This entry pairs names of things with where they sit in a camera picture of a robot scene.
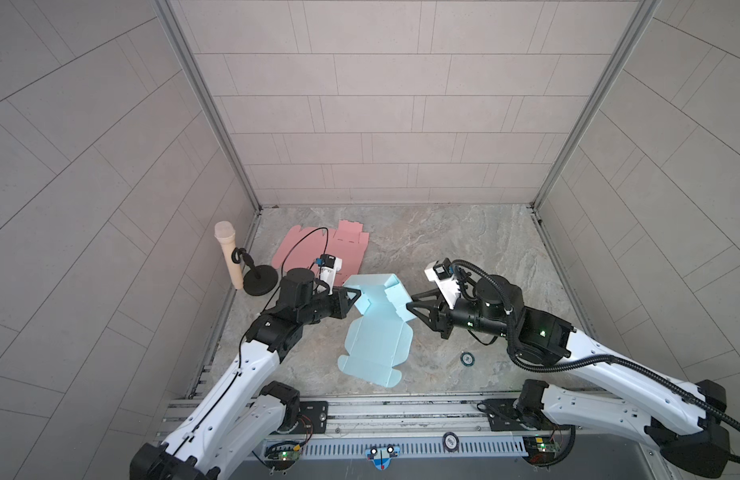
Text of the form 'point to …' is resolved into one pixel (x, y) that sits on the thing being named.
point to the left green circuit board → (283, 455)
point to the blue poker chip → (467, 359)
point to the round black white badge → (450, 441)
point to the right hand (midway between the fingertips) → (409, 310)
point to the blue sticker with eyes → (382, 457)
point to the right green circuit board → (541, 444)
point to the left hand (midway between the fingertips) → (366, 293)
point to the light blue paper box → (379, 339)
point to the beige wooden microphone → (225, 232)
